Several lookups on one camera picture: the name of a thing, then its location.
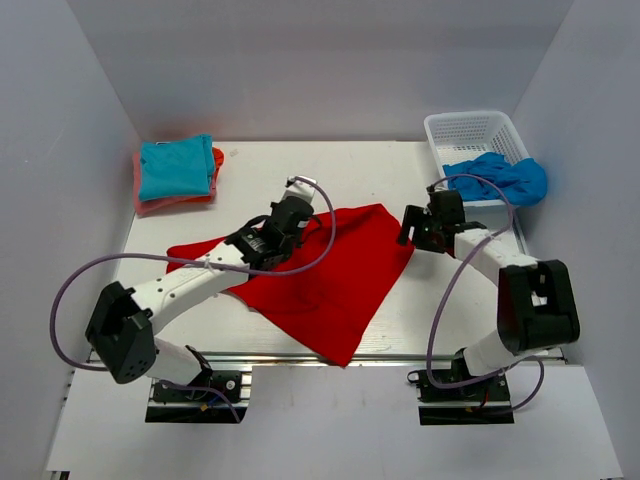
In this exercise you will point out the folded orange t shirt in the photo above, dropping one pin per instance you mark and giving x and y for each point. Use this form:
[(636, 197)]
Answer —
[(218, 157)]

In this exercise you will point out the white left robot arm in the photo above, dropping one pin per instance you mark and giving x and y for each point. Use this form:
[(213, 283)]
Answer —
[(123, 327)]

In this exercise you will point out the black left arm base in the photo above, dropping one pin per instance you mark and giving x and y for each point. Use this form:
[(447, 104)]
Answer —
[(170, 405)]

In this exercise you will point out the folded pink t shirt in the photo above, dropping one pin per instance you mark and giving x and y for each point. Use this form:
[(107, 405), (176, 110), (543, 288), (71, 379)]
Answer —
[(143, 208)]

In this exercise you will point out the white plastic basket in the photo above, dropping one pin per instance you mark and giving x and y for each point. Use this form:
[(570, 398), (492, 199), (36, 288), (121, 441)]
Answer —
[(461, 136)]

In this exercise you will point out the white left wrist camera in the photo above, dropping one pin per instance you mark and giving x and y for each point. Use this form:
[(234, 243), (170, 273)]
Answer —
[(299, 191)]

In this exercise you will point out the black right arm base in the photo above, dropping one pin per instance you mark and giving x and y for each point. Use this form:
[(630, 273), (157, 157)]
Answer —
[(485, 403)]

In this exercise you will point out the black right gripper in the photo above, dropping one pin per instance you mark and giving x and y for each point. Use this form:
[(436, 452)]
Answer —
[(416, 216)]

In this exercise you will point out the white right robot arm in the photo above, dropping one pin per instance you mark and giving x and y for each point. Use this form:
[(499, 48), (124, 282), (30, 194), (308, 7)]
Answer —
[(536, 309)]

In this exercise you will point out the red t shirt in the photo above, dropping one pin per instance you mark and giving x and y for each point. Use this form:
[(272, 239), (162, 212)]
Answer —
[(327, 293)]

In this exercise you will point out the folded teal t shirt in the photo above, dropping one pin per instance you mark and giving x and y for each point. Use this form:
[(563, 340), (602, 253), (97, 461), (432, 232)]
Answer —
[(182, 168)]

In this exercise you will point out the crumpled blue t shirt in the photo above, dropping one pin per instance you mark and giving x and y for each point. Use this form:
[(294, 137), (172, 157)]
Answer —
[(524, 183)]

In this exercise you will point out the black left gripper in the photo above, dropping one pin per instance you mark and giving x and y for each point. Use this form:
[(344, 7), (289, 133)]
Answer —
[(298, 244)]

